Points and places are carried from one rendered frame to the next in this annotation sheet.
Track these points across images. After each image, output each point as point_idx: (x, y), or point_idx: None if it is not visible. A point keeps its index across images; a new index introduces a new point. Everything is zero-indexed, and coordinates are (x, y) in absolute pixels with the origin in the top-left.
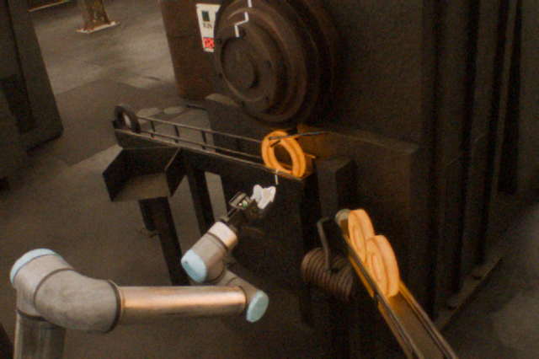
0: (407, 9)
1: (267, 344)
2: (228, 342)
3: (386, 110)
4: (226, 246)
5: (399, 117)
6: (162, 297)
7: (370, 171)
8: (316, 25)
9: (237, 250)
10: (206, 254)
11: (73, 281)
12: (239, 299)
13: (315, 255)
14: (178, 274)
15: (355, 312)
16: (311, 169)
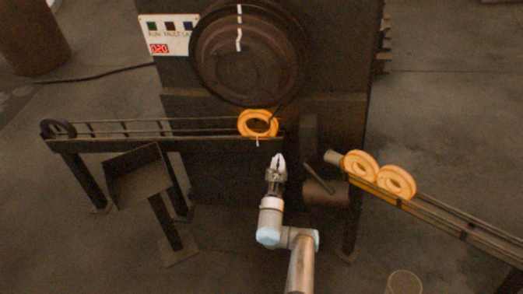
0: (365, 5)
1: (265, 251)
2: (239, 264)
3: (339, 75)
4: (282, 211)
5: (351, 78)
6: (309, 277)
7: (331, 117)
8: (296, 28)
9: (198, 195)
10: (277, 225)
11: None
12: (313, 243)
13: (311, 186)
14: (174, 235)
15: (349, 210)
16: (278, 127)
